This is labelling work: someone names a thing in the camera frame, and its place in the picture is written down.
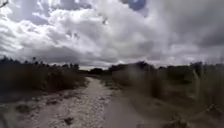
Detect dark scrub bushes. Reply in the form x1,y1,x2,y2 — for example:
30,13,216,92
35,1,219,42
99,60,224,101
0,56,88,95

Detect pale sandy path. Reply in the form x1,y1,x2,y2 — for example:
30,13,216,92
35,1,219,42
0,76,141,128

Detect dry grass ground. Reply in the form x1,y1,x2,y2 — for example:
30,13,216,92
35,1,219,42
103,79,224,128

